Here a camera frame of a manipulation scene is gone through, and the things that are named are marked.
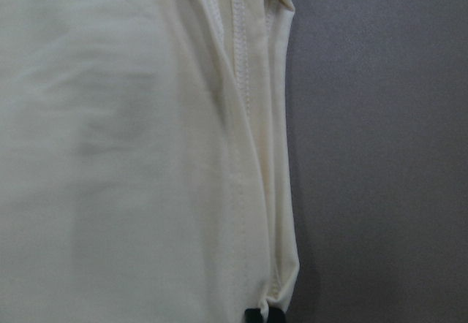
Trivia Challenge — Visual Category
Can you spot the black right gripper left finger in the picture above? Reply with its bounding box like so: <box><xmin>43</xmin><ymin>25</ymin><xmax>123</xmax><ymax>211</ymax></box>
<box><xmin>244</xmin><ymin>308</ymin><xmax>263</xmax><ymax>323</ymax></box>

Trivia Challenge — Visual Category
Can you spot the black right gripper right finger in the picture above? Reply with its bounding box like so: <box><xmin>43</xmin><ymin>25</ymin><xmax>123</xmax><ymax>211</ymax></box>
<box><xmin>268</xmin><ymin>305</ymin><xmax>286</xmax><ymax>323</ymax></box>

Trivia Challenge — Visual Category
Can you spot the beige long-sleeve printed shirt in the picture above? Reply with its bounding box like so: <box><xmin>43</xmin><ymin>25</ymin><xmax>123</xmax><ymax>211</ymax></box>
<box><xmin>1</xmin><ymin>0</ymin><xmax>299</xmax><ymax>322</ymax></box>

